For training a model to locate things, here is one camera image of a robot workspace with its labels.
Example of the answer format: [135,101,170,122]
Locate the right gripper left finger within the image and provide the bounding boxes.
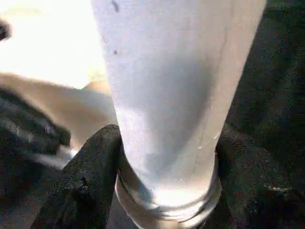
[30,124,125,229]

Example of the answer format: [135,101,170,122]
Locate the white plastic table top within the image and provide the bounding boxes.
[0,0,224,229]

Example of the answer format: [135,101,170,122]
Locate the white plastic table leg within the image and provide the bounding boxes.
[91,0,266,215]

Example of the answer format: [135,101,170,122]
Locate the black work mat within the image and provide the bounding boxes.
[0,0,305,229]

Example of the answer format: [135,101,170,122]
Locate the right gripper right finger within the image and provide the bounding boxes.
[215,124,305,229]

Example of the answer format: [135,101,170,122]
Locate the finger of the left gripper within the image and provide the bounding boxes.
[0,19,12,42]

